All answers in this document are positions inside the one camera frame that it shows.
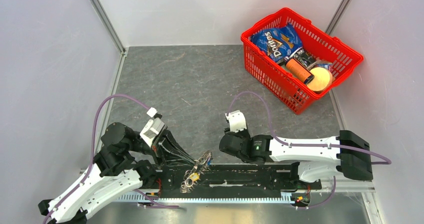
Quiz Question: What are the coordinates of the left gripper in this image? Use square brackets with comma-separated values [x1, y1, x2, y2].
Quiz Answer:
[128, 124, 198, 168]

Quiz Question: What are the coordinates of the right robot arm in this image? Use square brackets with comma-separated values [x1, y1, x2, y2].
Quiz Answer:
[219, 130, 374, 189]

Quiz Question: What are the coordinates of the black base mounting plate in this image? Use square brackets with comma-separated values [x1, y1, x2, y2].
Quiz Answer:
[142, 163, 322, 199]

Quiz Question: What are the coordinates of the red plastic basket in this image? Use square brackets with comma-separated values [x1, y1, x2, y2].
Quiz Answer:
[240, 7, 364, 114]

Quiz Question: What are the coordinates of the orange cylindrical can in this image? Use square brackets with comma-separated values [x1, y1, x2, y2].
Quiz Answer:
[285, 58, 315, 84]

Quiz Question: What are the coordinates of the round yellow sponge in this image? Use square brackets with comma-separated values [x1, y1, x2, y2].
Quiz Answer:
[306, 67, 335, 93]

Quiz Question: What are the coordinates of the blue Doritos chip bag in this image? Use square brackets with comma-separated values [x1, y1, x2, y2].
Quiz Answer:
[251, 23, 303, 63]

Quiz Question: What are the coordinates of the black snack packet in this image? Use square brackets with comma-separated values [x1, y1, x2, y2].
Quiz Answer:
[290, 47, 317, 69]

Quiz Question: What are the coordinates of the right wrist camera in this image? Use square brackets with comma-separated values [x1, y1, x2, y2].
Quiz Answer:
[225, 110, 248, 133]

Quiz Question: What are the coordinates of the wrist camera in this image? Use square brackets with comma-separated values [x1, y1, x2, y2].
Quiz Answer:
[225, 110, 248, 133]
[139, 107, 166, 148]

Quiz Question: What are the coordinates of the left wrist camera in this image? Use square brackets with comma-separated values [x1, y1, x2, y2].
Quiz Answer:
[139, 107, 166, 148]

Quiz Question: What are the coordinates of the slotted cable duct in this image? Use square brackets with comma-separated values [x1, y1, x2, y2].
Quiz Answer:
[114, 192, 295, 205]

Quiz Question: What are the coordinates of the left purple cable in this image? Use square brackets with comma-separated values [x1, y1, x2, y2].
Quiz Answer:
[41, 94, 157, 224]

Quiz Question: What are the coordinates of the purple cable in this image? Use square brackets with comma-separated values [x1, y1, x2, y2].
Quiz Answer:
[227, 91, 392, 210]
[41, 94, 157, 224]

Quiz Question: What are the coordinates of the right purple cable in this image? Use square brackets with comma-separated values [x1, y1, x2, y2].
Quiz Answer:
[227, 91, 392, 210]

